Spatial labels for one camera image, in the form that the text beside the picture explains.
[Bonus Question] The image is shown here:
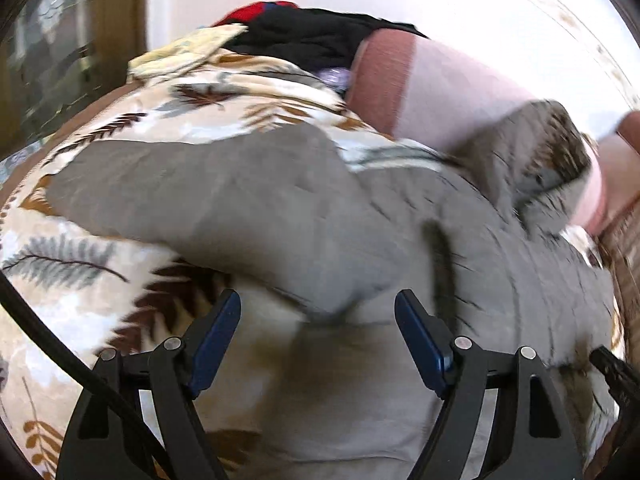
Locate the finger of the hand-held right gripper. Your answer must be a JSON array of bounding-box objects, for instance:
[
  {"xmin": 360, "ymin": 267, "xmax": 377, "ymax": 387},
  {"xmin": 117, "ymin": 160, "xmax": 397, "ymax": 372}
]
[{"xmin": 590, "ymin": 347, "xmax": 640, "ymax": 413}]

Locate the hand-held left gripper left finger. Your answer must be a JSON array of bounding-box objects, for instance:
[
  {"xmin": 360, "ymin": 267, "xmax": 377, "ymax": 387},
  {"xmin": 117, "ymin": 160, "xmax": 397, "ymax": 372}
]
[{"xmin": 55, "ymin": 289, "xmax": 242, "ymax": 480}]

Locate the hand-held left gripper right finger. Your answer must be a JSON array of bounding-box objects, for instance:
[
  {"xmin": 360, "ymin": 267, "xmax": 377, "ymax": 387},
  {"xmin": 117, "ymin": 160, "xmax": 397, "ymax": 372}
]
[{"xmin": 394, "ymin": 289, "xmax": 586, "ymax": 480}]

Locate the grey padded jacket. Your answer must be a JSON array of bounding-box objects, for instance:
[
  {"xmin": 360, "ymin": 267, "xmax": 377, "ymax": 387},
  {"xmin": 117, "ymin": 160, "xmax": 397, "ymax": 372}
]
[{"xmin": 45, "ymin": 100, "xmax": 621, "ymax": 466}]

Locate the brown striped cushion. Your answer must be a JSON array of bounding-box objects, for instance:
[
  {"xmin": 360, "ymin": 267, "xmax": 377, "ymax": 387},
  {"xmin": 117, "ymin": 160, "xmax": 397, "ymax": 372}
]
[{"xmin": 597, "ymin": 200, "xmax": 640, "ymax": 361}]

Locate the leaf print fleece blanket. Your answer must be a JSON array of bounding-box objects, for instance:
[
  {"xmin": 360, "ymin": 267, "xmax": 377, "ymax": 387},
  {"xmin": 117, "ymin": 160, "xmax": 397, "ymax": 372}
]
[{"xmin": 0, "ymin": 52, "xmax": 626, "ymax": 480}]

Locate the pale pink pillow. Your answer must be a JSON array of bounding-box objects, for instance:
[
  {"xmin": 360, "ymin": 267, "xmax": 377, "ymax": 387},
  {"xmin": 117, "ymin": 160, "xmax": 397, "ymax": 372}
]
[{"xmin": 595, "ymin": 110, "xmax": 640, "ymax": 231}]

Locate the pink bolster pillow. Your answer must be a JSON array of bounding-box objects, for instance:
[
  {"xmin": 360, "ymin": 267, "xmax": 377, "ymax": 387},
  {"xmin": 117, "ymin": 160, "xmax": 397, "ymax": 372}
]
[{"xmin": 345, "ymin": 30, "xmax": 606, "ymax": 236}]

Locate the lavender cloth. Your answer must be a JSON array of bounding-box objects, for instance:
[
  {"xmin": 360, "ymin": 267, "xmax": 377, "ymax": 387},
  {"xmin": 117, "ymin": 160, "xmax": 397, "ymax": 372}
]
[{"xmin": 320, "ymin": 66, "xmax": 356, "ymax": 93}]

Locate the pale yellow cloth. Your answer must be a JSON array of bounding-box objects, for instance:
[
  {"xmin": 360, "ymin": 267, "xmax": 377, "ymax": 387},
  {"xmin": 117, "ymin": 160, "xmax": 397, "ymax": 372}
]
[{"xmin": 127, "ymin": 24, "xmax": 248, "ymax": 78}]

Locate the black cloth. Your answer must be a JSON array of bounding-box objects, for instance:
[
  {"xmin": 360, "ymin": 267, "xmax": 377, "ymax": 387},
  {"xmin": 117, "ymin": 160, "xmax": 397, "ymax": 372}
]
[{"xmin": 222, "ymin": 7, "xmax": 431, "ymax": 78}]

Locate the red cloth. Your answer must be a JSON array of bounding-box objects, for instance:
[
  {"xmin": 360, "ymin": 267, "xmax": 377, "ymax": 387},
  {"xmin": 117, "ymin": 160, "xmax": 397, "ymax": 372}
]
[{"xmin": 212, "ymin": 1, "xmax": 301, "ymax": 28}]

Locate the black cable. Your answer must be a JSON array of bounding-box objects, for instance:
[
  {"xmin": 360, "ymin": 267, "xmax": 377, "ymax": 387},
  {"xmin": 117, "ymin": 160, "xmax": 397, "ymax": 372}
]
[{"xmin": 0, "ymin": 272, "xmax": 168, "ymax": 466}]

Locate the wooden window frame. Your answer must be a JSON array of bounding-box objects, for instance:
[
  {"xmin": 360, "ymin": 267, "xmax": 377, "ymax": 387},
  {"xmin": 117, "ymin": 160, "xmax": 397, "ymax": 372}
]
[{"xmin": 0, "ymin": 0, "xmax": 151, "ymax": 161}]

